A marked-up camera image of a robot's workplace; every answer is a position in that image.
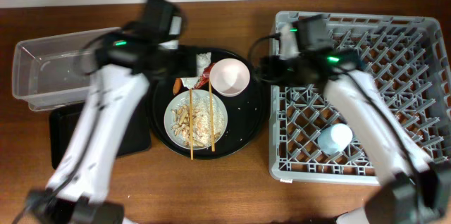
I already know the pink bowl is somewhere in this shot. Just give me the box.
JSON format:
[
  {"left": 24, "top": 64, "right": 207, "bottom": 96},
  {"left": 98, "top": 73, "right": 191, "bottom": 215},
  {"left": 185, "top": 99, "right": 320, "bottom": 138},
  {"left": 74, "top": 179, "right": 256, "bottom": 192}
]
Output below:
[{"left": 209, "top": 58, "right": 250, "bottom": 97}]

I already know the wooden chopstick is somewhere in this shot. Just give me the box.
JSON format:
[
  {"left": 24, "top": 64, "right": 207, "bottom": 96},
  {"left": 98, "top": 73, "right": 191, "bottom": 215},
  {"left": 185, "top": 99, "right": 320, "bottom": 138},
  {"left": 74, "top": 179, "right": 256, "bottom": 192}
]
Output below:
[
  {"left": 208, "top": 79, "right": 216, "bottom": 152},
  {"left": 189, "top": 88, "right": 194, "bottom": 160}
]

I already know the light blue cup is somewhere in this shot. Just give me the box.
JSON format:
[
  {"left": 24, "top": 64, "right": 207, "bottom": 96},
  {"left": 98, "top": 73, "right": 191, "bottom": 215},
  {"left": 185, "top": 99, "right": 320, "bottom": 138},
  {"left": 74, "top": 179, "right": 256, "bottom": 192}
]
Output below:
[{"left": 318, "top": 123, "right": 353, "bottom": 155}]

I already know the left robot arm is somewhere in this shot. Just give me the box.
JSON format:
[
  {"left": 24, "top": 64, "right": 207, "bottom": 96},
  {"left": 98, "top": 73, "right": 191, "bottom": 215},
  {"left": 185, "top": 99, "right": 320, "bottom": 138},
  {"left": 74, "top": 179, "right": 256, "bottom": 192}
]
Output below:
[{"left": 15, "top": 0, "right": 197, "bottom": 223}]

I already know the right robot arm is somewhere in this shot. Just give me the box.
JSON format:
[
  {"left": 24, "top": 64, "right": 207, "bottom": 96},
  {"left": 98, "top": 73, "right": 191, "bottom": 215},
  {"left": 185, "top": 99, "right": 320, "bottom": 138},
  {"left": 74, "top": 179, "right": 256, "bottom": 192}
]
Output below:
[{"left": 255, "top": 15, "right": 450, "bottom": 223}]

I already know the grey dishwasher rack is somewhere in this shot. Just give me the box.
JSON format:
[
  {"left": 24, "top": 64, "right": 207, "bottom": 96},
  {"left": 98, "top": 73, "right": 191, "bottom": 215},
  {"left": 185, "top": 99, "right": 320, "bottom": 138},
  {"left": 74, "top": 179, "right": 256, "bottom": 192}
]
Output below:
[{"left": 268, "top": 13, "right": 450, "bottom": 185}]

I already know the crumpled white napkin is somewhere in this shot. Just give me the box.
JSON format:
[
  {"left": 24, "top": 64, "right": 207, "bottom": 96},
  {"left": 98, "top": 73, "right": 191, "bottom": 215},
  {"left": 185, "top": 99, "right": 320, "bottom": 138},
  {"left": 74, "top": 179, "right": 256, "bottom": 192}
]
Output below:
[{"left": 181, "top": 52, "right": 211, "bottom": 89}]

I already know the red snack wrapper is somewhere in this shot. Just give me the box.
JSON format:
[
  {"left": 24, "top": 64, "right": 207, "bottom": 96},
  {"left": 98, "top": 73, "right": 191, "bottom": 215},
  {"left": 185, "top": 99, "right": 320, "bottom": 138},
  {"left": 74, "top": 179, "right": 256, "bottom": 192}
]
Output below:
[{"left": 194, "top": 63, "right": 215, "bottom": 89}]

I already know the white plate with food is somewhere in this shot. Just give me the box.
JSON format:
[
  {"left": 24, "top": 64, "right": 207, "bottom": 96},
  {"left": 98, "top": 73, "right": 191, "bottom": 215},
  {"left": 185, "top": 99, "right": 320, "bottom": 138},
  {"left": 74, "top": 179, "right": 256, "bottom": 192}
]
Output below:
[{"left": 163, "top": 89, "right": 228, "bottom": 150}]

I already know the round black tray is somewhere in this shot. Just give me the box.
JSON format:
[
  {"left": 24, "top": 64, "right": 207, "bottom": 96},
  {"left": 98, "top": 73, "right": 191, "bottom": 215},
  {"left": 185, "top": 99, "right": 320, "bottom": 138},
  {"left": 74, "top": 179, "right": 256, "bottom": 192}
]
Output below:
[{"left": 145, "top": 46, "right": 268, "bottom": 161}]

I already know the black rectangular tray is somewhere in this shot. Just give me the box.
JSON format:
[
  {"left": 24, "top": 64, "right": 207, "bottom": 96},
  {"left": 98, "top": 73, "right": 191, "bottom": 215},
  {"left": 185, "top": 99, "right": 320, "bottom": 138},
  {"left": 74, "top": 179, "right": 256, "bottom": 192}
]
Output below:
[{"left": 49, "top": 95, "right": 152, "bottom": 170}]

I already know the clear plastic bin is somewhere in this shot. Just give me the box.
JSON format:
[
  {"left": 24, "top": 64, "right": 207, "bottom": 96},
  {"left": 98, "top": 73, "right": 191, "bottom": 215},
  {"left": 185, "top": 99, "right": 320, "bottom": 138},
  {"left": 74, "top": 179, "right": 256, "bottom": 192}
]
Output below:
[{"left": 12, "top": 27, "right": 117, "bottom": 111}]

